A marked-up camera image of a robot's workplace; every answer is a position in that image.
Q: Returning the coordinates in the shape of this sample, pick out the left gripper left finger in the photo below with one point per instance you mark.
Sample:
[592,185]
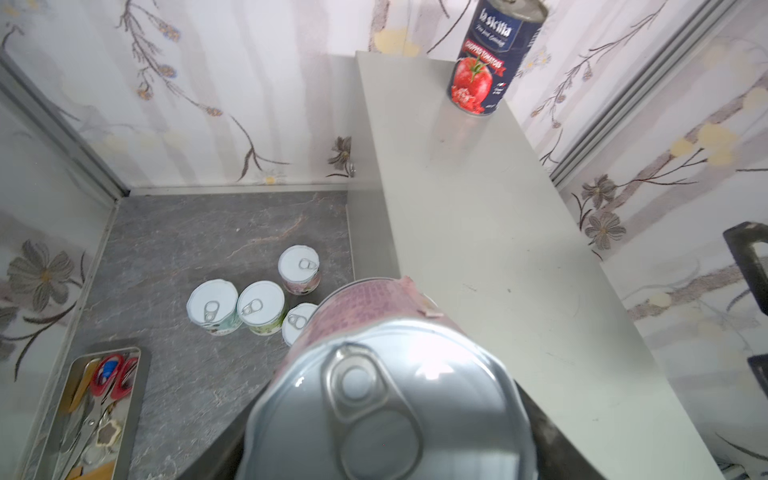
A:
[221,460]

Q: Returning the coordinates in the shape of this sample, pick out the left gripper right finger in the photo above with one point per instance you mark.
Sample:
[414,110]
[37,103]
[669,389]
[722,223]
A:
[557,457]

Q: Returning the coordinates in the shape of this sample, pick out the pink label can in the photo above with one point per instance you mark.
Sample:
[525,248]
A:
[382,384]

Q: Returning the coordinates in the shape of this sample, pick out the dark blue tomato can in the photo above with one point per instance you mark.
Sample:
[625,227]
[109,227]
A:
[499,37]

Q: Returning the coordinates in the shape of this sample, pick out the teal label can left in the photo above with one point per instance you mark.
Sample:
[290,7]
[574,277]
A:
[212,306]

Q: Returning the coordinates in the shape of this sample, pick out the white lid can front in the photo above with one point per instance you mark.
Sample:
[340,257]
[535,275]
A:
[296,320]

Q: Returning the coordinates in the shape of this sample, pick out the green label can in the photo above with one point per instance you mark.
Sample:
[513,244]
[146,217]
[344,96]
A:
[262,307]

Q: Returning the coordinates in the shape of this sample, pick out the pink can near cabinet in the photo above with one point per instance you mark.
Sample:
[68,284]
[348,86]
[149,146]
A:
[299,269]

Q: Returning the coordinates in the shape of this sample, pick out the grey metal cabinet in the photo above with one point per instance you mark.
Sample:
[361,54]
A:
[460,204]

